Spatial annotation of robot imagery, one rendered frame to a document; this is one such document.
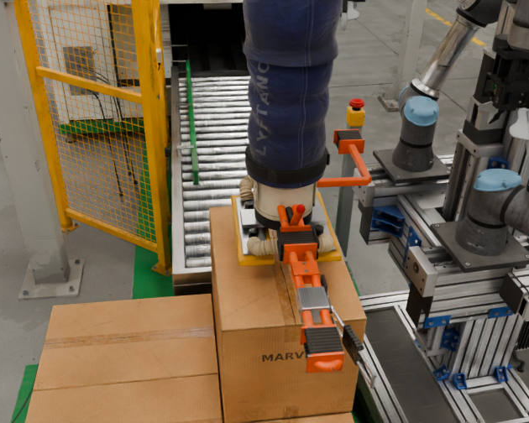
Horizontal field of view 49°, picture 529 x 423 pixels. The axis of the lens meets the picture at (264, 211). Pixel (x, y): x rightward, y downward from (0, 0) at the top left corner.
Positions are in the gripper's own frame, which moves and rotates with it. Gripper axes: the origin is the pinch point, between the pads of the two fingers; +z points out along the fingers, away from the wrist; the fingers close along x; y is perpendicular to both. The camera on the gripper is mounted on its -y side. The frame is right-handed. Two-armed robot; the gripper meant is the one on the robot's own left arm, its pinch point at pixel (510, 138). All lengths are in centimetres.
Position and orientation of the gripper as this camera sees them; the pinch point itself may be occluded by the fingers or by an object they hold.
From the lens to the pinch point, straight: 135.8
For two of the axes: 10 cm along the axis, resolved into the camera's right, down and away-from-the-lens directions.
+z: -0.2, 8.3, 5.6
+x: 2.1, 5.5, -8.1
